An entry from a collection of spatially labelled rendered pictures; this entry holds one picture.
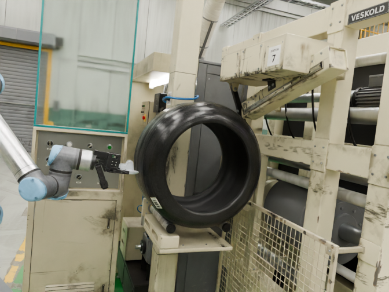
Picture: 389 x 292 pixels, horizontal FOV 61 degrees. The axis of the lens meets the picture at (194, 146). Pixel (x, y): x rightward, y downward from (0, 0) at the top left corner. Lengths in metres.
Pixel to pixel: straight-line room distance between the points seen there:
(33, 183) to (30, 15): 10.08
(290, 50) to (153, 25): 10.05
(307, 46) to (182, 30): 0.72
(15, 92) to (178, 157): 9.40
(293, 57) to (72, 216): 1.56
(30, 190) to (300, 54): 1.17
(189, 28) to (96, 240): 1.41
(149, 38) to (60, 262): 9.55
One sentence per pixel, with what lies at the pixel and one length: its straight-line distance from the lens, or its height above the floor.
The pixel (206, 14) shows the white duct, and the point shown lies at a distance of 2.40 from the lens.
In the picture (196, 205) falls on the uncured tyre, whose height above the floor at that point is 0.95.
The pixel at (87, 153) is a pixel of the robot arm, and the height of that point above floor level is 1.21.
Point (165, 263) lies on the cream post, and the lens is 2.03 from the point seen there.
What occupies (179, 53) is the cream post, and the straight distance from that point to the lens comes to 1.88.
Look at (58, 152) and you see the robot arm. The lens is 1.45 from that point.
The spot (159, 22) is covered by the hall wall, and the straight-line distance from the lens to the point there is 11.43.
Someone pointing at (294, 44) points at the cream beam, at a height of 1.74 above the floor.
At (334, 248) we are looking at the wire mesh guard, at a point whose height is 0.99.
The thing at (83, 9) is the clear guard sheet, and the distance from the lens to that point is 2.23.
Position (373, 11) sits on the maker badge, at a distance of 1.58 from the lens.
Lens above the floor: 1.39
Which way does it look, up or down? 4 degrees down
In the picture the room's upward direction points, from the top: 6 degrees clockwise
